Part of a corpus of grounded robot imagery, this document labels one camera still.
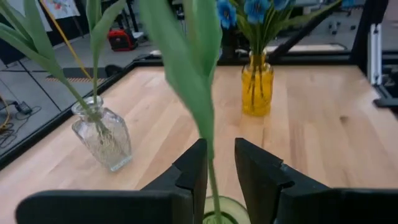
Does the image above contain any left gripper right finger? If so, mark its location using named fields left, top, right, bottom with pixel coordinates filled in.
left=234, top=138, right=398, bottom=224

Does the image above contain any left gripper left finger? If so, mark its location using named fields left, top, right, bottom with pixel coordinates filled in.
left=15, top=138, right=208, bottom=224

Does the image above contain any dark red artificial tulip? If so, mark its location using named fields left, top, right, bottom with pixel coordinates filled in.
left=138, top=0, right=223, bottom=224

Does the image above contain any clear cut glass vase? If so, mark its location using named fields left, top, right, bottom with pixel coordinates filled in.
left=71, top=95, right=133, bottom=172

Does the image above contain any green ribbed glass vase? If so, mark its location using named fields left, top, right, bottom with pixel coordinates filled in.
left=202, top=195, right=251, bottom=224

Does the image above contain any yellow embossed glass vase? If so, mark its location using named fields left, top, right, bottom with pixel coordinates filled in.
left=241, top=50, right=275, bottom=118

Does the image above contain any black power adapter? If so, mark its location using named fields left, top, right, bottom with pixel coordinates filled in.
left=13, top=101, right=34, bottom=116

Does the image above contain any black hazard-edged floor mat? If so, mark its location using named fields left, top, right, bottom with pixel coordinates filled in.
left=45, top=66, right=109, bottom=84

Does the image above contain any red black equipment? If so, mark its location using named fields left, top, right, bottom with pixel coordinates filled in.
left=106, top=29, right=140, bottom=52

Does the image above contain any colourful poster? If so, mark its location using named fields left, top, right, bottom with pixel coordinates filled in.
left=43, top=0, right=81, bottom=20

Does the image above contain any yellow hanging cable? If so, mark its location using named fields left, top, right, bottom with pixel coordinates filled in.
left=39, top=0, right=93, bottom=81

